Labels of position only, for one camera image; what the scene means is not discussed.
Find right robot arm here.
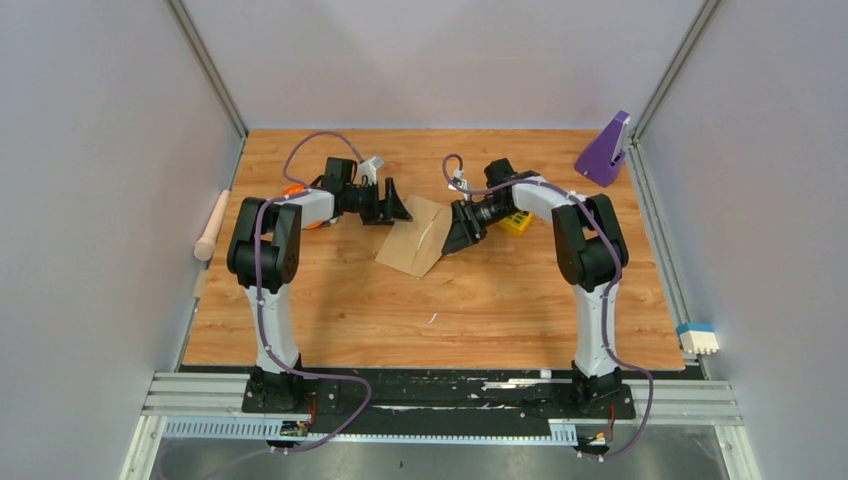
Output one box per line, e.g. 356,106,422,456
442,158,629,418

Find orange toy track loop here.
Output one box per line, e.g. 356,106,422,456
283,185,329,232

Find wooden rolling pin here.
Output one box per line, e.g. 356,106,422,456
193,190,231,262

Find slotted cable duct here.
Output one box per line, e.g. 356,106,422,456
162,417,578,447

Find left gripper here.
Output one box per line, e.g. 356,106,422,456
344,180,413,228

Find purple plastic stand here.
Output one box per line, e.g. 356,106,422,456
574,110,631,187

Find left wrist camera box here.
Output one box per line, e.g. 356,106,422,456
357,156,384,186

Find brown paper envelope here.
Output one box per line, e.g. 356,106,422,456
375,195,452,278

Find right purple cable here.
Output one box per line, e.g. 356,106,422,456
441,154,656,462

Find yellow toy window brick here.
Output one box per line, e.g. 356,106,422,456
497,211,534,237

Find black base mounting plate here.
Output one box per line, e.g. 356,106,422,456
241,369,636,435

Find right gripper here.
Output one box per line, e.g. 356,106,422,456
444,197,522,256

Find white blue toy brick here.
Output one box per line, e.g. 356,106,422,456
676,322,720,355

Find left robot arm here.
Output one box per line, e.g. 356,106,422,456
227,156,413,413

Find letter paper sheet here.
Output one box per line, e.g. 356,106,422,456
416,215,445,252

